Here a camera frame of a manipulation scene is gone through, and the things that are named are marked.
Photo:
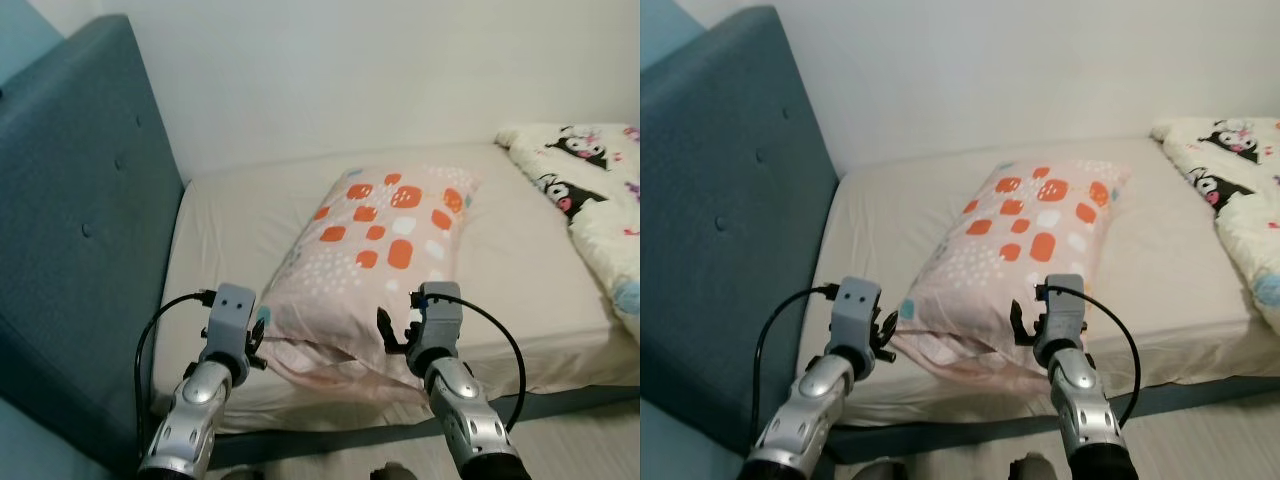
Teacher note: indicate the pink patterned pillow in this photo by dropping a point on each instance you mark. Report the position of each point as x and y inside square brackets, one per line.
[1010, 245]
[370, 250]

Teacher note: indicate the cream cartoon print blanket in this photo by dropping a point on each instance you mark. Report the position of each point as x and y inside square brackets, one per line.
[1250, 190]
[600, 200]

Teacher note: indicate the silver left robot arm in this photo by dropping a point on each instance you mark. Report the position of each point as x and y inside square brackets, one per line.
[805, 415]
[195, 420]

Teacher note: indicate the dark grey left robot leg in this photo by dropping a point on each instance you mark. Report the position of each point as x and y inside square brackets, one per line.
[242, 474]
[882, 470]

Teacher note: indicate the dark grey robot leg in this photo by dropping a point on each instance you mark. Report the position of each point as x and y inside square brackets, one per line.
[392, 472]
[242, 474]
[882, 470]
[1030, 468]

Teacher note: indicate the dark grey right robot leg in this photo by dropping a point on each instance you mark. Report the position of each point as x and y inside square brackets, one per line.
[1030, 468]
[392, 472]

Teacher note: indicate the beige sheeted mattress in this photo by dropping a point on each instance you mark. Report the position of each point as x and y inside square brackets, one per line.
[530, 260]
[1180, 260]

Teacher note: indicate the blue upholstered headboard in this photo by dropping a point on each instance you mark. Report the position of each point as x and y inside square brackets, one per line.
[720, 220]
[70, 220]

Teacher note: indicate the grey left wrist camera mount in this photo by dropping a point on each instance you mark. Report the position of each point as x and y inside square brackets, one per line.
[232, 315]
[857, 308]

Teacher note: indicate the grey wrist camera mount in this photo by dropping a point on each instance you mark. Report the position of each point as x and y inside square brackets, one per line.
[438, 320]
[857, 308]
[232, 315]
[1062, 312]

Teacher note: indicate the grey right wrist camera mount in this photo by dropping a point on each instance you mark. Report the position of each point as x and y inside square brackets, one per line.
[438, 320]
[1062, 312]

